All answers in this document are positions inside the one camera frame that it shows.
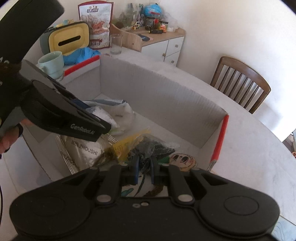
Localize cartoon face charm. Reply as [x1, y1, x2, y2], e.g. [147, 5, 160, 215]
[170, 153, 197, 172]

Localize green tassel face sachet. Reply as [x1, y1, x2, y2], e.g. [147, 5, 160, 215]
[121, 174, 168, 198]

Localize yellow small box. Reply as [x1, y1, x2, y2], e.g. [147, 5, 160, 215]
[110, 128, 151, 163]

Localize black item clear bag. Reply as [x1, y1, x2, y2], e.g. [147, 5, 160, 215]
[127, 134, 180, 174]

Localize white plastic bag pouch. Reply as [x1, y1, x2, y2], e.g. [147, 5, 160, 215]
[84, 99, 135, 136]

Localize silver zhoushi foil packet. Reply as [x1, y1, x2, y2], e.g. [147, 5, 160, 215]
[55, 134, 118, 174]

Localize person left hand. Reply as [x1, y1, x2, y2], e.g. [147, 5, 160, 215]
[0, 119, 32, 155]

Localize mint green mug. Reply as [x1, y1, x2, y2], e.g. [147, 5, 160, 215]
[37, 51, 64, 79]

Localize blue rubber gloves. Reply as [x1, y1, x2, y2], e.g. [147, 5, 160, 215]
[63, 47, 101, 66]

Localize red cardboard box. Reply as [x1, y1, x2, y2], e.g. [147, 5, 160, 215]
[16, 55, 230, 193]

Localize yellow tissue box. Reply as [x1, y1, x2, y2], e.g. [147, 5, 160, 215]
[39, 22, 89, 55]

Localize clear drinking glass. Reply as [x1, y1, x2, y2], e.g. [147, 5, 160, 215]
[110, 34, 122, 55]

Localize red white snack bag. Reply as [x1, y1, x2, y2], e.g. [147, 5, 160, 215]
[78, 1, 113, 50]

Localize white wooden sideboard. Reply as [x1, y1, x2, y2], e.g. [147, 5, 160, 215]
[134, 28, 186, 66]

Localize wooden chair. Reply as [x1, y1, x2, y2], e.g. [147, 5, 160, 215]
[210, 56, 271, 114]

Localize blue globe toy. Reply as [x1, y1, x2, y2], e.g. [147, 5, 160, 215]
[143, 4, 162, 18]

